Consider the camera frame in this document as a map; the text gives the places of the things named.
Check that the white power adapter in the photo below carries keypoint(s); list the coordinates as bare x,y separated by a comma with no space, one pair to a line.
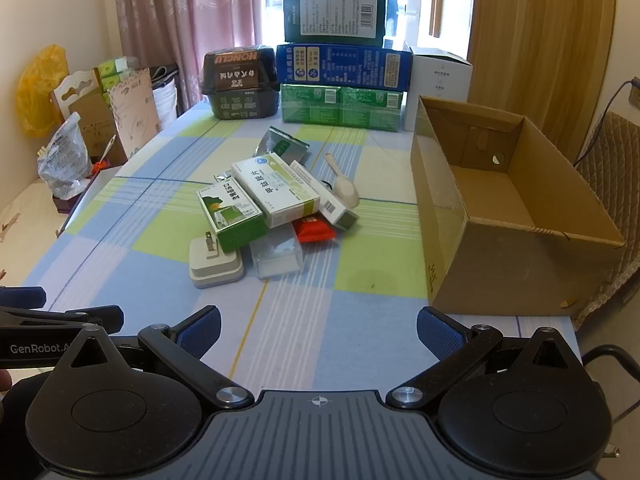
215,267

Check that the pink patterned curtain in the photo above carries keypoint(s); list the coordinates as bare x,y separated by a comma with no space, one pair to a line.
175,10

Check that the white carton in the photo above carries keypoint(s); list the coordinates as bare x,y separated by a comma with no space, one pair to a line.
440,85

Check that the thin stick with orange tag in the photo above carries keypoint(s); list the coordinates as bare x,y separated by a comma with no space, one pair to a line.
100,165

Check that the green shrink-wrapped carton pack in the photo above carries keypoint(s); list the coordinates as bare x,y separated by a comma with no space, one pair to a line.
340,107

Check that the long narrow white box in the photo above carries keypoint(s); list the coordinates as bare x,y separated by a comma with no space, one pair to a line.
325,200

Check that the white medicine box green stripe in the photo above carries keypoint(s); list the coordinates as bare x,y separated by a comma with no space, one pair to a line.
270,190

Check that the beige rice spoon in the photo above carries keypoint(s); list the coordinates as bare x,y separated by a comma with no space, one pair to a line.
345,190

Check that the cardboard carton with pink print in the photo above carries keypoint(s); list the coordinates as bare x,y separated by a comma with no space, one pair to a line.
135,115

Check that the dark green carton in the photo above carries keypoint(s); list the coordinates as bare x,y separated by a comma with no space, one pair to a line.
330,15

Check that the clear plastic box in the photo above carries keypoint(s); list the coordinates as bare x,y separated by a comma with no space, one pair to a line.
275,255

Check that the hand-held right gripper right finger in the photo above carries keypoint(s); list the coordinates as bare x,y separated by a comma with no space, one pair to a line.
440,335

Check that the brown curtain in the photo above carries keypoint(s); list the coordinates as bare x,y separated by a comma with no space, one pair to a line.
540,50

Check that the chair with quilted beige cover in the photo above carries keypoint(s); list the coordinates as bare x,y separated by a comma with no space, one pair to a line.
615,160

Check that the blue carton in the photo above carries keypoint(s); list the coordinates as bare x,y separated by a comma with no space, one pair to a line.
345,67

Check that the glass sliding door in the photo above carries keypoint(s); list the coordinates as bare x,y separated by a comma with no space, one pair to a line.
420,10

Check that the person's left hand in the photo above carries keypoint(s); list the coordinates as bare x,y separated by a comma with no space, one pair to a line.
5,380

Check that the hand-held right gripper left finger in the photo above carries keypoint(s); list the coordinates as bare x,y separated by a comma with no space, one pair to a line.
200,330

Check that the green and white medicine box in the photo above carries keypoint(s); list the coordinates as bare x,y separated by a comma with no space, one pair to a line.
235,220

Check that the brown cardboard box white hanger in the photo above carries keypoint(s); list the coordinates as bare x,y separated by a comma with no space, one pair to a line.
90,115

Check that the silver foil blister strip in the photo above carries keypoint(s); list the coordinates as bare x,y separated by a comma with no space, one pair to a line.
221,177

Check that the yellow plastic bag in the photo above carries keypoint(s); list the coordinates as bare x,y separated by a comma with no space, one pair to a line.
42,90

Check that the dark red box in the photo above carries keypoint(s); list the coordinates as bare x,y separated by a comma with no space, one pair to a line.
65,205

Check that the clear plastic bag white contents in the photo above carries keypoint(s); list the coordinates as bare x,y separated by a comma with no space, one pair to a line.
62,160

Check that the red snack packet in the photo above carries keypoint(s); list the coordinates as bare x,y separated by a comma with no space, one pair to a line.
312,230

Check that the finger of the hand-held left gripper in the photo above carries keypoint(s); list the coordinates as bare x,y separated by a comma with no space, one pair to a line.
50,320
22,297

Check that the green tissue packets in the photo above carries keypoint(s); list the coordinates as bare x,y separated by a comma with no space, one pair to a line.
112,72

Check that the white shopping bag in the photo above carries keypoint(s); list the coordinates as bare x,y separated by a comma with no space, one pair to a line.
165,105

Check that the wall socket with plug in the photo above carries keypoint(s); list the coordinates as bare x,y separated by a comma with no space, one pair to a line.
636,95

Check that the silver foil tea pouch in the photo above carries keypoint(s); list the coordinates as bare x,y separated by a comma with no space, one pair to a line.
280,142

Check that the black instant noodle bowl pack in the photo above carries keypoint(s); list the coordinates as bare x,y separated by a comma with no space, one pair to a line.
240,80

